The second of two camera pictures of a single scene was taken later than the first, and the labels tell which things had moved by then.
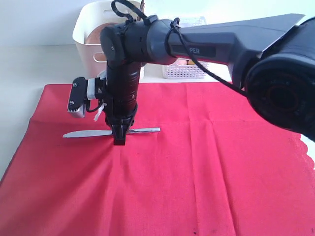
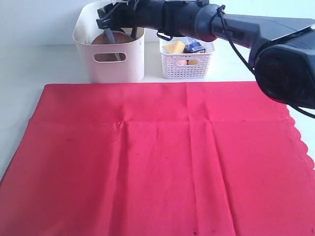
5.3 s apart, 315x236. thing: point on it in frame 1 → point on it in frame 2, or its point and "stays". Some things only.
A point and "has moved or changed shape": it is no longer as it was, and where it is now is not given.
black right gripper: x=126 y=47 → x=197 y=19
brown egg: x=182 y=62 stays
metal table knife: x=109 y=132 has moved or changed shape
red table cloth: x=218 y=167 stays
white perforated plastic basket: x=186 y=69 stays
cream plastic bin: x=91 y=55 stays
